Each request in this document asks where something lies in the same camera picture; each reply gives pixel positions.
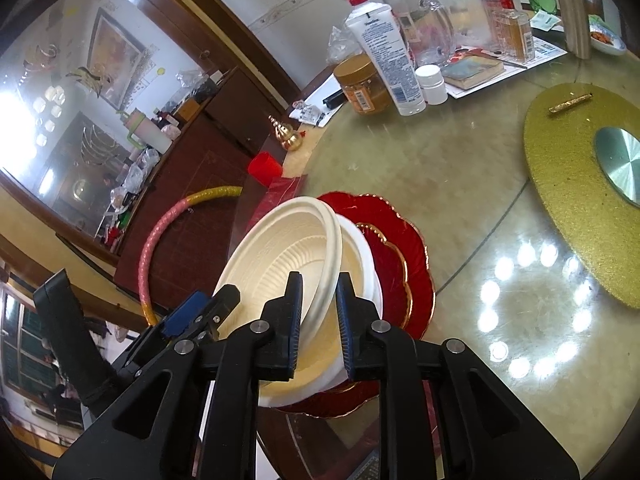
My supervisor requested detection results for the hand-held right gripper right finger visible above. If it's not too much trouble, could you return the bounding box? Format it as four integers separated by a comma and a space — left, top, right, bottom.
336, 272, 581, 480

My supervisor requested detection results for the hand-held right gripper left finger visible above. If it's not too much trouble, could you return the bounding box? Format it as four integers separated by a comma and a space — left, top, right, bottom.
52, 271, 304, 480

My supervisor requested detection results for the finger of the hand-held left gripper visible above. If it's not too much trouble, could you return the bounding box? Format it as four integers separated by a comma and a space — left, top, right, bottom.
159, 291, 211, 341
200, 284, 241, 343

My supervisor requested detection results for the large white foam bowl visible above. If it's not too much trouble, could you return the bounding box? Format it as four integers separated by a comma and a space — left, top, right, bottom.
257, 240, 385, 408

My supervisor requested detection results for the cream ribbed bowl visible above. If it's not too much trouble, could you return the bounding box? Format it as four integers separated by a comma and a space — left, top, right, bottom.
214, 197, 337, 361
280, 199, 344, 346

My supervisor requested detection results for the small white foam bowl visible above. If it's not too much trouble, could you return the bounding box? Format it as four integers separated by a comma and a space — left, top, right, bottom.
300, 212, 374, 391

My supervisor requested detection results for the small red scalloped plate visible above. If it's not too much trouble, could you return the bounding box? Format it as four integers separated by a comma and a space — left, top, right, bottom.
356, 221, 417, 328

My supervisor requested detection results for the large red scalloped plate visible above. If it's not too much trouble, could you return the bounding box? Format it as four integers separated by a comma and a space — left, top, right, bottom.
274, 191, 437, 419

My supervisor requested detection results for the pink yellow blue hula hoop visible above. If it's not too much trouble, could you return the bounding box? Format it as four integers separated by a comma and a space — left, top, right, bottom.
139, 186, 245, 327

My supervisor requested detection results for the dark wooden sideboard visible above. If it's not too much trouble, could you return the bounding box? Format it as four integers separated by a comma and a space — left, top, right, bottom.
112, 67, 302, 312

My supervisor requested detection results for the red plastic cup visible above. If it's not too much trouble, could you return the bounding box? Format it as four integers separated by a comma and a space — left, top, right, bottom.
248, 152, 282, 187

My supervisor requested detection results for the gold gourd ornament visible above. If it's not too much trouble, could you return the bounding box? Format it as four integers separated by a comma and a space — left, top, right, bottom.
268, 115, 305, 152

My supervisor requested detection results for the white tumbler with green lid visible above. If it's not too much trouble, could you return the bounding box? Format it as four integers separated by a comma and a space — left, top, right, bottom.
122, 110, 174, 156

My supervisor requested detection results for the small wooden box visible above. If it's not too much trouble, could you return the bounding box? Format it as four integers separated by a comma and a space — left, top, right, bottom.
177, 97, 204, 121

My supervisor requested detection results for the white paper sheet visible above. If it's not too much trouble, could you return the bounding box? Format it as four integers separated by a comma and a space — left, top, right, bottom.
294, 72, 351, 127

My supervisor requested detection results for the peanut butter jar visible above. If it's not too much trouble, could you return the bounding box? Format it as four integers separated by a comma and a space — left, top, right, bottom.
333, 54, 394, 115

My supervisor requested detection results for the small white pill bottle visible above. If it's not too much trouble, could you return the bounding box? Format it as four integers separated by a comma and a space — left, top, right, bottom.
415, 64, 446, 106

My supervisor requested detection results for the gold glitter turntable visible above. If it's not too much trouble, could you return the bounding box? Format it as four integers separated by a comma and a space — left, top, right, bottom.
524, 84, 640, 307

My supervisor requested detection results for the white bottle with red cap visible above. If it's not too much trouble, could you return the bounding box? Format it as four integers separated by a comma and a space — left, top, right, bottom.
345, 0, 427, 117

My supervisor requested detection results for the clear plastic bag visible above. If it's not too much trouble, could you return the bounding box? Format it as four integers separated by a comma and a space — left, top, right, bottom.
327, 25, 362, 64

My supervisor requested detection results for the worn hardcover book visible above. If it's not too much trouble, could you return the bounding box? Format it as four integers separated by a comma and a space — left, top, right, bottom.
442, 55, 506, 91

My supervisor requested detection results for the clear glass pitcher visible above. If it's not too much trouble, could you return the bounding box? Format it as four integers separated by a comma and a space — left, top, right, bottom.
382, 0, 457, 67

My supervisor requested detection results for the gold stick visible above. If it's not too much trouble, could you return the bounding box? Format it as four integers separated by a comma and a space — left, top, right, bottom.
548, 91, 592, 115

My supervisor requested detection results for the clear container with orange contents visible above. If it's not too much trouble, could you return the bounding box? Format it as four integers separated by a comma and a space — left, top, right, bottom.
492, 7, 536, 64

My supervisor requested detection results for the white printed placemat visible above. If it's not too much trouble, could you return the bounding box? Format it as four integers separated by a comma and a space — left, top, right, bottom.
445, 37, 569, 99

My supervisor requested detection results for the small plate of food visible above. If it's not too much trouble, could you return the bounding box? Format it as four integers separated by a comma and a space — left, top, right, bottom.
587, 15, 627, 56

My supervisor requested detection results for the steel thermos flask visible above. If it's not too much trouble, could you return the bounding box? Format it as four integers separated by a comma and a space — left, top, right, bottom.
550, 0, 597, 59

